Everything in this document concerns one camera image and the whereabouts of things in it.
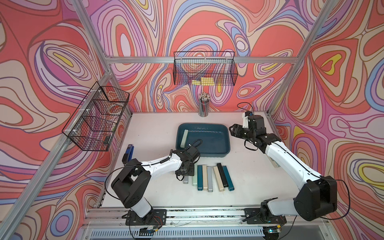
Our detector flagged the beige bar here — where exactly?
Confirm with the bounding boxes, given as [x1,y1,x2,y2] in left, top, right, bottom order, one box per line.
[202,165,208,191]

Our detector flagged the pale green bar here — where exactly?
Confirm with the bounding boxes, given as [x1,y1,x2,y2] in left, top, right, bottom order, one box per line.
[180,130,189,149]

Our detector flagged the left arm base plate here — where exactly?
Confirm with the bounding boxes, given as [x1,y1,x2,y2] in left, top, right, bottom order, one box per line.
[122,209,167,227]

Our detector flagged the light green bar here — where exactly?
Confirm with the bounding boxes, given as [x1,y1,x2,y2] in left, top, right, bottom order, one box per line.
[193,167,198,187]

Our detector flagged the back black wire basket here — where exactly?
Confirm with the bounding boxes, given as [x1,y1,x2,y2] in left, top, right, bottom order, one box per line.
[173,50,238,86]

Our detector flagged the grey bar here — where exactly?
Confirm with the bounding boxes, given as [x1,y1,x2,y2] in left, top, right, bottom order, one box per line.
[183,176,189,185]
[207,166,213,193]

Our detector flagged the teal plastic storage box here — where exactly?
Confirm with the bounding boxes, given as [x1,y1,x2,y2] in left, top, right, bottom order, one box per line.
[176,123,231,158]

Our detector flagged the dark teal bar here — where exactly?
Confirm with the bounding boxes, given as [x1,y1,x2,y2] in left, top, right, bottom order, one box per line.
[197,165,203,191]

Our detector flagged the teal bar right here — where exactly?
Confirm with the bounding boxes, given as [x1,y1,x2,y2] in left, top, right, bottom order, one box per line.
[223,166,235,191]

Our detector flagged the black bar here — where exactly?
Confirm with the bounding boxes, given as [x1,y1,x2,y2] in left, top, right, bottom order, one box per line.
[217,163,229,188]

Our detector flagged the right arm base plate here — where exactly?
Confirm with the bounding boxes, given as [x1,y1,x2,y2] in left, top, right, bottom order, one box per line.
[242,208,287,225]

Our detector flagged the yellow sticky notes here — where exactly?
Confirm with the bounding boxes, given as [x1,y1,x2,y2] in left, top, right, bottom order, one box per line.
[191,77,215,86]

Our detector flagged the aluminium front rail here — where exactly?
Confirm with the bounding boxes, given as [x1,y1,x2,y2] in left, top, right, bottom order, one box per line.
[76,206,338,240]

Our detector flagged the tan bar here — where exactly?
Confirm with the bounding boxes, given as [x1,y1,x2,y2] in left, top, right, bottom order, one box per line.
[214,166,225,192]

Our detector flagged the black wire basket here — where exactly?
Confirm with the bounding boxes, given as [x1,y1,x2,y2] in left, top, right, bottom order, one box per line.
[62,82,130,152]
[173,50,238,86]

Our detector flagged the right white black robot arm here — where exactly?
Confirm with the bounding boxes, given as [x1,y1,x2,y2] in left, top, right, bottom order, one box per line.
[229,109,338,223]

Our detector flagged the clear cup of pencils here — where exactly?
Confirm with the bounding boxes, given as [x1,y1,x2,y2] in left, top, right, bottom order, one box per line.
[199,92,210,117]

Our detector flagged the left black wire basket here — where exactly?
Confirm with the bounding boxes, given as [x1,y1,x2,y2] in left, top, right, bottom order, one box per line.
[62,82,130,152]

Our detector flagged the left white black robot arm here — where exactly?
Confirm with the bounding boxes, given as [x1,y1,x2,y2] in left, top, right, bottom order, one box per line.
[111,139,203,219]

